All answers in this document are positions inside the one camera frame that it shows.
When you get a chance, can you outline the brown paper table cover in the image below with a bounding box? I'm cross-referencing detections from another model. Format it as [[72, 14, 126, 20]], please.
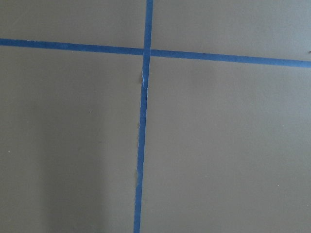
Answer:
[[0, 0, 311, 233]]

